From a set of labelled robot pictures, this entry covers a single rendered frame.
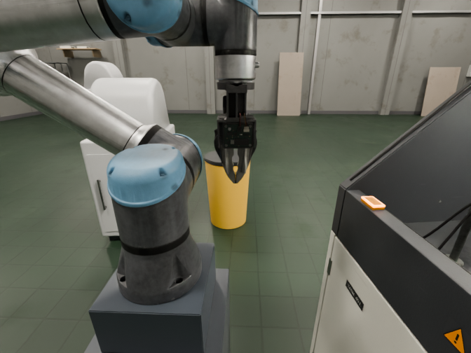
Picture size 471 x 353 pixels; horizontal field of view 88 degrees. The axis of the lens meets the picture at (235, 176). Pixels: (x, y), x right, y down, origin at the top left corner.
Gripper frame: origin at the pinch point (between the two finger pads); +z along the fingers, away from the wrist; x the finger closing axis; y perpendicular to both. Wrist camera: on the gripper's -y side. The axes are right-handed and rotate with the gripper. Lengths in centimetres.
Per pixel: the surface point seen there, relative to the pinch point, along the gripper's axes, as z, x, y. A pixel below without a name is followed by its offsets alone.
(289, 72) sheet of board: -37, 207, -837
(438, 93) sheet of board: 29, 714, -799
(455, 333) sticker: 15.9, 33.2, 26.5
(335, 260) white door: 32.0, 31.2, -8.1
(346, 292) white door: 36.1, 31.7, 0.1
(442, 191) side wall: 10, 61, -11
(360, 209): 10.1, 31.6, -1.7
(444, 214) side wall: 18, 64, -12
